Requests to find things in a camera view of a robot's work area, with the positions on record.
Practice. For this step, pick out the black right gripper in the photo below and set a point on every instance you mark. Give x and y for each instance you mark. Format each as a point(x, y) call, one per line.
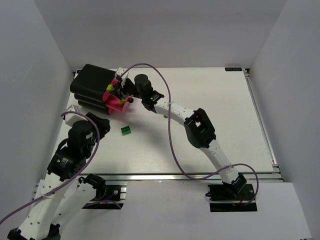
point(122, 88)

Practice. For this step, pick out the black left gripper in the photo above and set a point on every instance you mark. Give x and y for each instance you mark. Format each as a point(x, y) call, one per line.
point(99, 122)

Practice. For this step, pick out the lime 2x2 lego brick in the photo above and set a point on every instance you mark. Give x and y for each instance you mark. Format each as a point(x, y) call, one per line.
point(110, 88)

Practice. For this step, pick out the black pink drawer organizer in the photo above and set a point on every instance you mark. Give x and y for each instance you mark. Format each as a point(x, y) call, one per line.
point(89, 87)

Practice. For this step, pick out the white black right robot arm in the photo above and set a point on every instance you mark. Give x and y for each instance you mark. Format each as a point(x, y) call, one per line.
point(199, 130)

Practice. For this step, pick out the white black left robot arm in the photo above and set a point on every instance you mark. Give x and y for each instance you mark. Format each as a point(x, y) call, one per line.
point(50, 213)

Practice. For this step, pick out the green 2x3 lego brick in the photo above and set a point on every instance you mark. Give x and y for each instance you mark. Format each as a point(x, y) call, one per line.
point(126, 130)

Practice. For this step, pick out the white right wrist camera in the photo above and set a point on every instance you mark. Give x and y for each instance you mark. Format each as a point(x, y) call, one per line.
point(121, 72)

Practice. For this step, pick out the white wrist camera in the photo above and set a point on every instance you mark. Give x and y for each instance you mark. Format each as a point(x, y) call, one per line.
point(121, 72)
point(71, 117)

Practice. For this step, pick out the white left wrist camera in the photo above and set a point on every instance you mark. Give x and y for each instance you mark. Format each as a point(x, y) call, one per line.
point(71, 117)

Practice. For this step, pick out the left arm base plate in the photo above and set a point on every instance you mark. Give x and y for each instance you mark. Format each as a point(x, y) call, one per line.
point(107, 196)

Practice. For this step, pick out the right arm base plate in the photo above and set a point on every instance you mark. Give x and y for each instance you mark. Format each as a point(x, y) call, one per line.
point(223, 200)

